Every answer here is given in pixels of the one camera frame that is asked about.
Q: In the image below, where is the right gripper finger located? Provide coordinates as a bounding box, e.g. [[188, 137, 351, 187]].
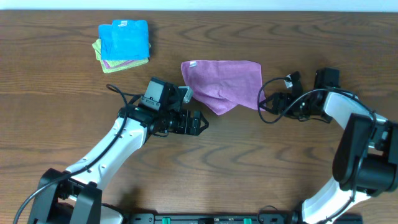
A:
[[287, 71, 303, 95], [261, 93, 275, 113]]

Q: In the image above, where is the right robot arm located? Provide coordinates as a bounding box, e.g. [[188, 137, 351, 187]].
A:
[[257, 68, 397, 223]]

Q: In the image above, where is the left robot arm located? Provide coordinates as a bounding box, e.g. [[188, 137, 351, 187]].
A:
[[28, 104, 209, 223]]

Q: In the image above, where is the purple microfiber cloth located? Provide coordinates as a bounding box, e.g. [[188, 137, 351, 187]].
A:
[[181, 60, 266, 115]]

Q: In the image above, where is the purple folded cloth in stack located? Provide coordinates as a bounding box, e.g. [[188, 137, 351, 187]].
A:
[[101, 60, 138, 69]]

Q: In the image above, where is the blue folded cloth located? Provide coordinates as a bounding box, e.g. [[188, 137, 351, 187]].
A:
[[98, 19, 150, 60]]

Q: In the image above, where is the bottom green folded cloth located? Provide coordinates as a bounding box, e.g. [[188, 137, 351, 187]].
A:
[[100, 61, 149, 73]]

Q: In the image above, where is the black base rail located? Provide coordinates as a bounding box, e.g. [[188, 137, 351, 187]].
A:
[[124, 212, 364, 224]]

